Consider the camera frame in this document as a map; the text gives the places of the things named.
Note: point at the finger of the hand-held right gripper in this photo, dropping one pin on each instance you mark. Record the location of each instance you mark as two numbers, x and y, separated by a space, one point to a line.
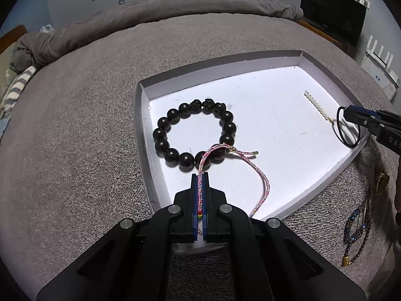
360 120
363 111

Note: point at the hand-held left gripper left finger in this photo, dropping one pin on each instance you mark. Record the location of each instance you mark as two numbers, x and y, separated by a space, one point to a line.
196 194

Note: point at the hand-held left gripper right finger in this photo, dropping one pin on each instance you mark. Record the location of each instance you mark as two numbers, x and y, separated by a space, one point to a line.
206 194

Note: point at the grey cardboard tray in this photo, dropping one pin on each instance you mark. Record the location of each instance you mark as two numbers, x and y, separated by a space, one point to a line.
266 116

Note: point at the white cabinet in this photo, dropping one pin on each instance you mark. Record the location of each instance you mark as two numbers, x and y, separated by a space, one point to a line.
379 75

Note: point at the amber bead hair clip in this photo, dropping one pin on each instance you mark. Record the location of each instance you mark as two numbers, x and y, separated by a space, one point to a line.
381 178

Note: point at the straight pearl hair clip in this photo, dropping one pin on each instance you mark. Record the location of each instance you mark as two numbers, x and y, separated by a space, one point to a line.
315 103

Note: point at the white router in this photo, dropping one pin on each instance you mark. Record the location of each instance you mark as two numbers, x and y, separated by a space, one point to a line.
380 51

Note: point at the wooden television stand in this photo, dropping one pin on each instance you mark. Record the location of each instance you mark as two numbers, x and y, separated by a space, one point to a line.
338 42

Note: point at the black television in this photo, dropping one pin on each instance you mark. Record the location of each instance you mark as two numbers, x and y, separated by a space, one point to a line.
332 12

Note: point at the folded grey duvet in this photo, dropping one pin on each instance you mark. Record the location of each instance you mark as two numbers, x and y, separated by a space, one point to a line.
156 6

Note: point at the light blue blanket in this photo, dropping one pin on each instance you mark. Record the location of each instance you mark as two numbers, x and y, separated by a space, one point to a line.
3 127

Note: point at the grey striped pillow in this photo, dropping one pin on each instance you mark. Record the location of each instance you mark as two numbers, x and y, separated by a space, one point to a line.
15 87

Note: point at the white plastic bag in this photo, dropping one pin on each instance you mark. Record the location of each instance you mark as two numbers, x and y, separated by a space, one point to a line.
47 28

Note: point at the wooden headboard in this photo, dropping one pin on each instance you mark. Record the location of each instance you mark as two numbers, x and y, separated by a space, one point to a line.
12 36

